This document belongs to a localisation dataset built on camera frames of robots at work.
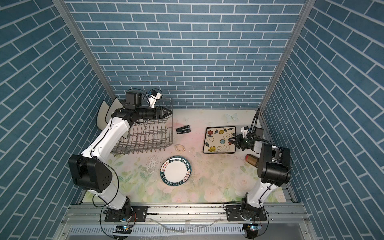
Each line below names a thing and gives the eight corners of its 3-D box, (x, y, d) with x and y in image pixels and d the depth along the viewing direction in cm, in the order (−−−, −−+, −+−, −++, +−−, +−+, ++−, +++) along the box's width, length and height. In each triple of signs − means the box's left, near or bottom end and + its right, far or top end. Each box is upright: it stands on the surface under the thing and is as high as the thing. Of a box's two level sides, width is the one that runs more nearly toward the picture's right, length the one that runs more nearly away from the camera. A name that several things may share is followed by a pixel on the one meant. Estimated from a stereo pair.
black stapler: (177, 134, 107) (177, 133, 105) (176, 129, 109) (175, 128, 108) (190, 131, 109) (190, 129, 107) (189, 126, 112) (189, 125, 110)
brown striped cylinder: (243, 161, 94) (244, 159, 92) (245, 155, 97) (246, 153, 95) (256, 167, 92) (257, 165, 90) (258, 160, 95) (259, 158, 93)
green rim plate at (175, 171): (159, 186, 84) (158, 184, 81) (164, 158, 95) (163, 155, 92) (190, 186, 84) (190, 184, 81) (191, 158, 95) (191, 155, 92)
